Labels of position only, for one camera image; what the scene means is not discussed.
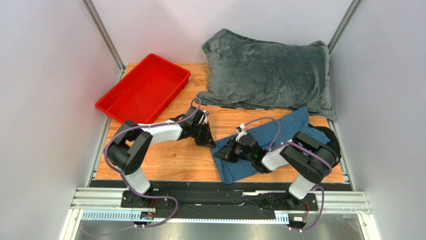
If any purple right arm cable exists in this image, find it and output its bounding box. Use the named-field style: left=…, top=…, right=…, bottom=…
left=236, top=116, right=334, bottom=233

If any blue t shirt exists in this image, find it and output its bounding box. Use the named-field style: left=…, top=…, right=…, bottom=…
left=213, top=107, right=331, bottom=185

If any aluminium frame post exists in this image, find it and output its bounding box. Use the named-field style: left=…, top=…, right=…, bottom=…
left=82, top=0, right=126, bottom=73
left=328, top=0, right=363, bottom=56

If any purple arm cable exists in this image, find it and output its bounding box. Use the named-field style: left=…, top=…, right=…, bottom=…
left=236, top=116, right=334, bottom=233
left=103, top=97, right=203, bottom=238

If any black baseball cap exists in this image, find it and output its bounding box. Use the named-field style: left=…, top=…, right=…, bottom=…
left=308, top=123, right=342, bottom=168

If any left aluminium frame post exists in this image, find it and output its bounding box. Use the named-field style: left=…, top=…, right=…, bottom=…
left=82, top=0, right=126, bottom=73

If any right aluminium frame post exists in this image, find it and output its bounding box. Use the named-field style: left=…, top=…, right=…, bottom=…
left=328, top=0, right=363, bottom=56

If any grey plush pillow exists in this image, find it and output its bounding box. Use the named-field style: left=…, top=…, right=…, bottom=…
left=198, top=29, right=337, bottom=121

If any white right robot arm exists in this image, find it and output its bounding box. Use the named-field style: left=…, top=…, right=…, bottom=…
left=213, top=131, right=340, bottom=204

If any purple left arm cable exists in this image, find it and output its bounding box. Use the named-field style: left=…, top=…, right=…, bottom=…
left=103, top=97, right=203, bottom=238

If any red plastic tray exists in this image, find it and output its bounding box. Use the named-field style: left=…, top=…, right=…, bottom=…
left=95, top=53, right=191, bottom=124

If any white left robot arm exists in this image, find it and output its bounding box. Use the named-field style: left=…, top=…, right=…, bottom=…
left=104, top=106, right=217, bottom=208

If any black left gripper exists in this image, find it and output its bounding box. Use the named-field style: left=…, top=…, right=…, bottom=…
left=190, top=121, right=217, bottom=149

